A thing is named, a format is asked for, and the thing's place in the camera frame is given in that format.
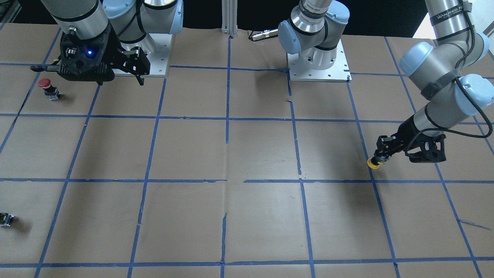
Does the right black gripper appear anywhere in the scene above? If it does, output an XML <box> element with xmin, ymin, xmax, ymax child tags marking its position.
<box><xmin>30</xmin><ymin>23</ymin><xmax>150</xmax><ymax>86</ymax></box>

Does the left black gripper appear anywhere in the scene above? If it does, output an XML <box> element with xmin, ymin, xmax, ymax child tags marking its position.
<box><xmin>374</xmin><ymin>120</ymin><xmax>419</xmax><ymax>163</ymax></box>

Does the yellow push button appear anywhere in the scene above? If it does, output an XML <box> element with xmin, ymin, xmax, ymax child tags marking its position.
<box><xmin>367</xmin><ymin>156</ymin><xmax>387</xmax><ymax>170</ymax></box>

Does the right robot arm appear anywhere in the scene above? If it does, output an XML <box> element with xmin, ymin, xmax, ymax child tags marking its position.
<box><xmin>30</xmin><ymin>0</ymin><xmax>184</xmax><ymax>86</ymax></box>

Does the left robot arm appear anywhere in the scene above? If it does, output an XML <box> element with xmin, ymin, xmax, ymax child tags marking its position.
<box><xmin>277</xmin><ymin>0</ymin><xmax>493</xmax><ymax>169</ymax></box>

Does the red push button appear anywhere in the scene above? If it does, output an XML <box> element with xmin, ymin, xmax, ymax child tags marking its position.
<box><xmin>37</xmin><ymin>78</ymin><xmax>61</xmax><ymax>100</ymax></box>

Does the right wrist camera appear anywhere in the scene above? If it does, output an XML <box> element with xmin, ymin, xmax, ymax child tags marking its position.
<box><xmin>57</xmin><ymin>26</ymin><xmax>115</xmax><ymax>85</ymax></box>

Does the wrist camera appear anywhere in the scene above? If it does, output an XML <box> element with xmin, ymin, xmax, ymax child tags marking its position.
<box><xmin>404</xmin><ymin>134</ymin><xmax>446</xmax><ymax>163</ymax></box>
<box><xmin>57</xmin><ymin>26</ymin><xmax>115</xmax><ymax>85</ymax></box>

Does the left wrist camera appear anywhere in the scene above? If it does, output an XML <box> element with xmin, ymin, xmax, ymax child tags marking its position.
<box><xmin>404</xmin><ymin>134</ymin><xmax>446</xmax><ymax>163</ymax></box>

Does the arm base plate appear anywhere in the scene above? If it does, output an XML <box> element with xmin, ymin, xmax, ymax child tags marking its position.
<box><xmin>118</xmin><ymin>33</ymin><xmax>174</xmax><ymax>77</ymax></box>
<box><xmin>286</xmin><ymin>40</ymin><xmax>352</xmax><ymax>82</ymax></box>

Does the aluminium frame post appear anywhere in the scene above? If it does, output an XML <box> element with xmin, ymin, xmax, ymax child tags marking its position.
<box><xmin>221</xmin><ymin>0</ymin><xmax>238</xmax><ymax>37</ymax></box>

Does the small black switch block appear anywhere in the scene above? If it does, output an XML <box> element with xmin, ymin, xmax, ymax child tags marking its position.
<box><xmin>0</xmin><ymin>212</ymin><xmax>16</xmax><ymax>227</ymax></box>

